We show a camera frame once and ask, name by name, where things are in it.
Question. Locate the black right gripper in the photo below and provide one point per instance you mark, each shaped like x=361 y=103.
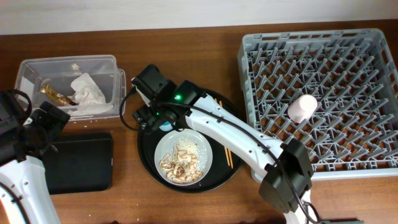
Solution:
x=148 y=119

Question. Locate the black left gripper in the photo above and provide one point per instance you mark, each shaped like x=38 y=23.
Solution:
x=56 y=126

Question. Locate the light blue plastic cup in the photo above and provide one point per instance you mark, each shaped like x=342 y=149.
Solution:
x=167 y=126

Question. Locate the white napkin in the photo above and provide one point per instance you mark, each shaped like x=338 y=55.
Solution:
x=88 y=96

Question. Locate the wooden chopstick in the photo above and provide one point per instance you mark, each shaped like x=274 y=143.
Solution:
x=220 y=103
x=229 y=157

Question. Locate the pink plastic cup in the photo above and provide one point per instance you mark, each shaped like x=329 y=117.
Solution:
x=302 y=108

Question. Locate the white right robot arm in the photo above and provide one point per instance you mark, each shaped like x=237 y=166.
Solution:
x=284 y=169

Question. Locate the clear plastic waste bin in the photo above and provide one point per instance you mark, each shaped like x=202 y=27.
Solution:
x=58 y=73

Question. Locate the grey dishwasher rack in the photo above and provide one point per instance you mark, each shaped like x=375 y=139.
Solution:
x=351 y=73

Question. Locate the gold snack wrapper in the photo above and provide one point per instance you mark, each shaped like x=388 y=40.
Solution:
x=57 y=97

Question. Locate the grey plate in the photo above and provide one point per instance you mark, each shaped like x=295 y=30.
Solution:
x=166 y=143

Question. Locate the round black tray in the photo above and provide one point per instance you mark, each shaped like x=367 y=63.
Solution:
x=218 y=174

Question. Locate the food scraps and rice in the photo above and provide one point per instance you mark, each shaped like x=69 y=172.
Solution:
x=185 y=164

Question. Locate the black rectangular tray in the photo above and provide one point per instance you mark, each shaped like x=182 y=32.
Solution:
x=79 y=163

